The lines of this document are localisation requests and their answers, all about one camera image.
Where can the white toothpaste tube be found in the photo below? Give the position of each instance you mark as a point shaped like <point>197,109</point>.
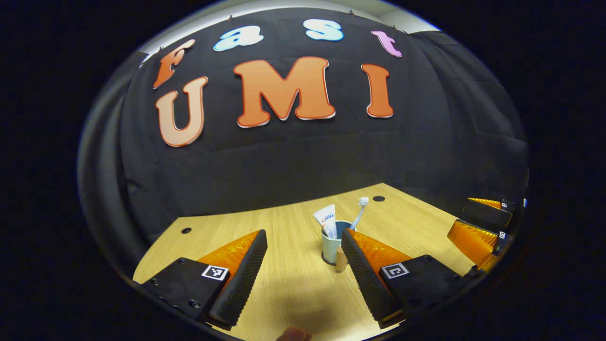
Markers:
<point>326,218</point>

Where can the wooden desktop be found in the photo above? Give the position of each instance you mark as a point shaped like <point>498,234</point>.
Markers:
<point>284,246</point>

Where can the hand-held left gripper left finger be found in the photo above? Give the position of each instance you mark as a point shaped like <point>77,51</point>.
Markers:
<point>246,279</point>

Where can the black backdrop cloth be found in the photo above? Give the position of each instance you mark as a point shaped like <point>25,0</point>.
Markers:
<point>293,156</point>

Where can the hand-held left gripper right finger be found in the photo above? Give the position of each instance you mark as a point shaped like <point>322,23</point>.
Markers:
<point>362,279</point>

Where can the white and blue toothbrush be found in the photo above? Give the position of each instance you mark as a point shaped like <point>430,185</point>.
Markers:
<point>363,201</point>

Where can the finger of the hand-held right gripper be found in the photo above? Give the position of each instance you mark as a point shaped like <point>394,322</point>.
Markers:
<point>503,242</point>
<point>485,215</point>

